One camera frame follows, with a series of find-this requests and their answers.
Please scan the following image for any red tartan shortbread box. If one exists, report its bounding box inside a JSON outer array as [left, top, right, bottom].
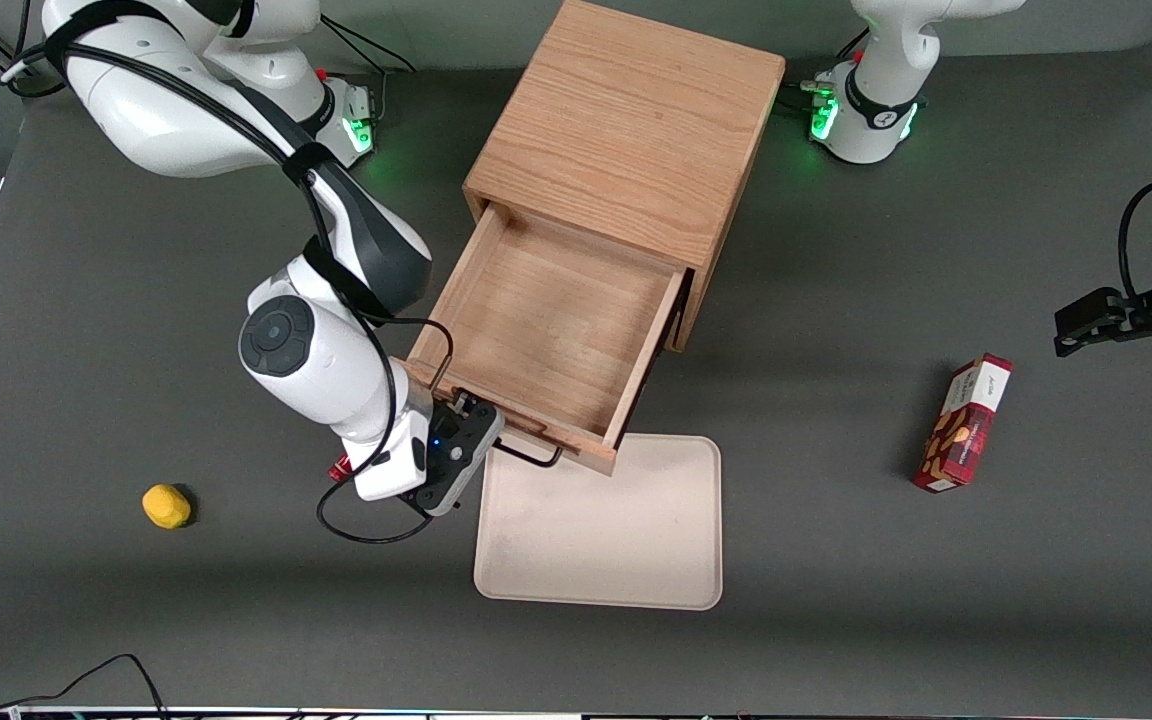
[[913, 353, 1014, 493]]

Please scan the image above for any yellow lemon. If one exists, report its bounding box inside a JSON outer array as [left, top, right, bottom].
[[142, 484, 193, 530]]

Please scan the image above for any wooden drawer with black handle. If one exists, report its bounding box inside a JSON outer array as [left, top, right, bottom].
[[391, 200, 692, 476]]

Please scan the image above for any light wooden cabinet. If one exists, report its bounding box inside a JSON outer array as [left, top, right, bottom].
[[463, 0, 787, 351]]

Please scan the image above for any beige plastic tray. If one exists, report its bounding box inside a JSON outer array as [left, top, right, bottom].
[[474, 433, 724, 611]]

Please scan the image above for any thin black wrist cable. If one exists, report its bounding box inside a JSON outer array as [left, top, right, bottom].
[[366, 316, 456, 393]]

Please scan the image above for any black floor cable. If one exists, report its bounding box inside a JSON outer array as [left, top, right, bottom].
[[0, 632, 172, 720]]

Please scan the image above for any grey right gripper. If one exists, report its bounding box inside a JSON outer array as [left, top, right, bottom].
[[414, 391, 507, 518]]

